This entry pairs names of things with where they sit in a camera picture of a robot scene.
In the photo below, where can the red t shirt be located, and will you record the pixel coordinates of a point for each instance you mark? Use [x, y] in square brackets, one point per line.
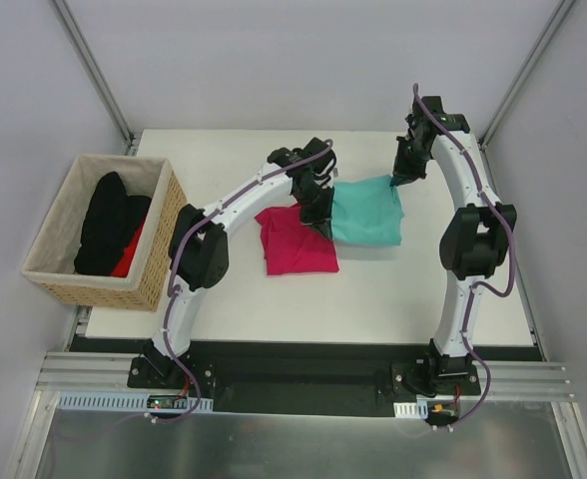
[122, 268]

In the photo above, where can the left rear aluminium post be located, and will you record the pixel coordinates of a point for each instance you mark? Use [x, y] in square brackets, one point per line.
[82, 48]

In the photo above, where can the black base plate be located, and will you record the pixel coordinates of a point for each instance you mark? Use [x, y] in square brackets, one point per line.
[361, 380]

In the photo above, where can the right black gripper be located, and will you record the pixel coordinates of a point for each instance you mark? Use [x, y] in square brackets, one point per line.
[408, 164]

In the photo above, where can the aluminium post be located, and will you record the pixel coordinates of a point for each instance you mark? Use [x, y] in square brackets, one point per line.
[553, 25]
[82, 48]

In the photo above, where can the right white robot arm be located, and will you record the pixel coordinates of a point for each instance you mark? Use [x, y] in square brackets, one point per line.
[478, 240]

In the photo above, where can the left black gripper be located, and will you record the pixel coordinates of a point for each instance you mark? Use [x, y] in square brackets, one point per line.
[316, 212]

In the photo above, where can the left white cable duct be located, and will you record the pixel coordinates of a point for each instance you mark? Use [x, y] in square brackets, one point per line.
[132, 402]

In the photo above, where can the wicker laundry basket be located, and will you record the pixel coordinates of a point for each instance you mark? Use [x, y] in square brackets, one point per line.
[50, 261]

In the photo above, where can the teal t shirt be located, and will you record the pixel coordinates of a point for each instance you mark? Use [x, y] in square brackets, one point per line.
[367, 212]

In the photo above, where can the right white cable duct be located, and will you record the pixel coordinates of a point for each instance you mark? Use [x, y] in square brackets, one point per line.
[411, 410]

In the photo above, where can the black t shirt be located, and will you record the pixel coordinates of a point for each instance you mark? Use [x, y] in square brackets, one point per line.
[112, 215]

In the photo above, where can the right rear aluminium post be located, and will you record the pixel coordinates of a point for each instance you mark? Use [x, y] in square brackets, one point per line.
[553, 25]

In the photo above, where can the white cable duct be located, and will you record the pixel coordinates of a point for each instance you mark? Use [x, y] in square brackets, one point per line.
[132, 402]
[411, 410]

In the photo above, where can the pink t shirt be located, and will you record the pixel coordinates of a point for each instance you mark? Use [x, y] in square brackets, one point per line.
[290, 247]

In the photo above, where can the aluminium rail frame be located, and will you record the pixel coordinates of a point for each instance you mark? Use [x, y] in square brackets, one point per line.
[525, 423]

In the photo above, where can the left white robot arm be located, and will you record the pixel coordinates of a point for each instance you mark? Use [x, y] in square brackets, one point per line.
[199, 248]

